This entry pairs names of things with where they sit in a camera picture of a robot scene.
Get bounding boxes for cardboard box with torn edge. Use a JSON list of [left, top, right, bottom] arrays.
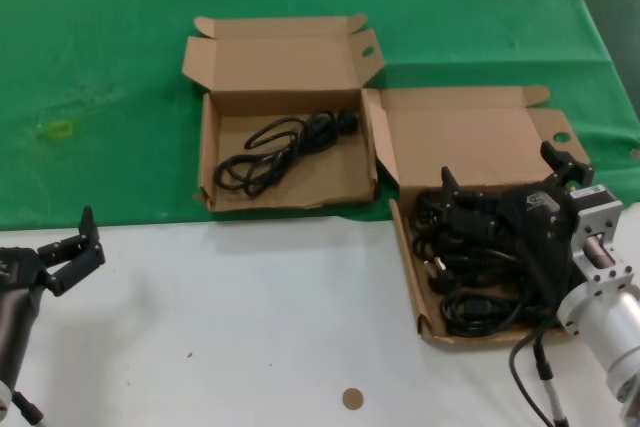
[[180, 13, 387, 213]]

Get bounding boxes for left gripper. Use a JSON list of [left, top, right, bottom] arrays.
[[0, 205, 108, 386]]

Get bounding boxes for black power cord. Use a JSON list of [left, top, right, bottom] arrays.
[[214, 110, 359, 198], [409, 189, 501, 253], [422, 255, 531, 296], [439, 291, 561, 338]]

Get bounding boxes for green table cloth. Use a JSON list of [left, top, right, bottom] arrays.
[[0, 0, 640, 233]]

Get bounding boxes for silver tipped cable connector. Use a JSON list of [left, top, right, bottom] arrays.
[[530, 336, 571, 427], [10, 389, 51, 427]]

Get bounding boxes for yellowish ring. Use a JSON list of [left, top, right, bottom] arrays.
[[47, 120, 76, 141]]

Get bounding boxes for cardboard box with round hole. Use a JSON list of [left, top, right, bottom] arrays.
[[360, 85, 591, 353]]

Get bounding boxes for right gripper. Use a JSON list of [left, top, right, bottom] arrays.
[[439, 140, 639, 309]]

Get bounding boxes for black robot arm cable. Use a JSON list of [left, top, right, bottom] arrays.
[[508, 316, 561, 427]]

